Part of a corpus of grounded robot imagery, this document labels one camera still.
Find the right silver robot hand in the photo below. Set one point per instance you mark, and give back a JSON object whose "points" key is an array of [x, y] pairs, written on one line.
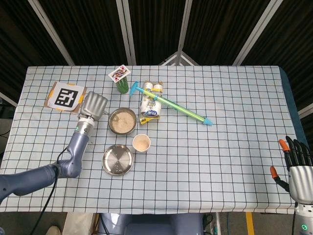
{"points": [[302, 182]]}

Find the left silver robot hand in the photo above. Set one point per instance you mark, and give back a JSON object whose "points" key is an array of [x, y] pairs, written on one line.
{"points": [[94, 105]]}

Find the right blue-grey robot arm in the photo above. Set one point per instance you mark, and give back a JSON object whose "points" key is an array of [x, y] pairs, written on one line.
{"points": [[303, 220]]}

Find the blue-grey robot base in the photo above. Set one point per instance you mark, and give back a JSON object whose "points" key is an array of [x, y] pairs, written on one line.
{"points": [[151, 225]]}

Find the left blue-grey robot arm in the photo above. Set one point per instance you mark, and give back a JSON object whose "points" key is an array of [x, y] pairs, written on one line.
{"points": [[78, 147]]}

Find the green cup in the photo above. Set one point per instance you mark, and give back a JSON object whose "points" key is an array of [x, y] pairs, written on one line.
{"points": [[122, 86]]}

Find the steel bowl with grain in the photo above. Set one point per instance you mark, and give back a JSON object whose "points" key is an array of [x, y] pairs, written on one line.
{"points": [[123, 122]]}

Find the flat steel plate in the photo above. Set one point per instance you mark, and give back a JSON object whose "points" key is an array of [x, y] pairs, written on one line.
{"points": [[117, 160]]}

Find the white paper cup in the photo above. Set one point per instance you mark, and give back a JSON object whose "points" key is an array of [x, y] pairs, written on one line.
{"points": [[141, 144]]}

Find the cardboard with fiducial marker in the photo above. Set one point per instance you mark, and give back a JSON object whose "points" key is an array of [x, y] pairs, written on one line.
{"points": [[64, 97]]}

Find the playing card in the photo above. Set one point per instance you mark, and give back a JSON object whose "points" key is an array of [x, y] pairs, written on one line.
{"points": [[119, 73]]}

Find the pack of yogurt bottles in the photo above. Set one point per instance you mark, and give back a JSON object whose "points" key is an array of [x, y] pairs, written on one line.
{"points": [[149, 111]]}

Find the green blue water pump toy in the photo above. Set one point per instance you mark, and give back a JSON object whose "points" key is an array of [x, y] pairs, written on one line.
{"points": [[181, 109]]}

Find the white metal screen foot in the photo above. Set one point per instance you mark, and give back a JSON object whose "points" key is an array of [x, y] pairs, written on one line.
{"points": [[179, 58]]}

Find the black folding screen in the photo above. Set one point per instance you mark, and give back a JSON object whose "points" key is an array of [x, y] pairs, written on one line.
{"points": [[156, 24]]}

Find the blue checked tablecloth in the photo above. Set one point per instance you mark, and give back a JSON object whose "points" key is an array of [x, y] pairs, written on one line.
{"points": [[195, 171]]}

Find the white plastic bag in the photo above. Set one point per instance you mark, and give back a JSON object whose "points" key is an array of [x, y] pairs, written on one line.
{"points": [[78, 224]]}

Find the beige shoe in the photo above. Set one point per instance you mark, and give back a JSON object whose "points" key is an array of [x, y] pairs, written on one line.
{"points": [[53, 230]]}

